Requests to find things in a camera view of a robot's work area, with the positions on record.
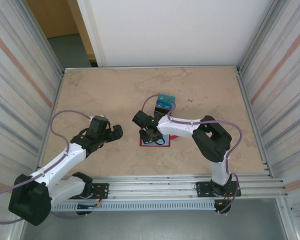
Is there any blue card with wave print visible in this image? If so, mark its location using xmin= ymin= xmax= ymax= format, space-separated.
xmin=156 ymin=97 xmax=177 ymax=106

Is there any red card holder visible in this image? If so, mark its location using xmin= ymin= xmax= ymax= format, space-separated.
xmin=139 ymin=129 xmax=181 ymax=149

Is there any teal card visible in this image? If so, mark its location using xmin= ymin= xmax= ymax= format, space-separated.
xmin=157 ymin=92 xmax=177 ymax=101

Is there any base wiring bundle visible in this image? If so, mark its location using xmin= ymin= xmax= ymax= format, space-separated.
xmin=213 ymin=191 xmax=240 ymax=215
xmin=76 ymin=189 xmax=109 ymax=210

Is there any wooden door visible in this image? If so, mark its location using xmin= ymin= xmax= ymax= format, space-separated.
xmin=26 ymin=0 xmax=96 ymax=62

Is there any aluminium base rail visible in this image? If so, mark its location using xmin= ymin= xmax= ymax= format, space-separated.
xmin=19 ymin=174 xmax=290 ymax=201

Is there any slotted grey cable duct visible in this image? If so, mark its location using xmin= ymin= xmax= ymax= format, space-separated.
xmin=49 ymin=201 xmax=217 ymax=212

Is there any aluminium enclosure post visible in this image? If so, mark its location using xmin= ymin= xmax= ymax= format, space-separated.
xmin=236 ymin=0 xmax=282 ymax=76

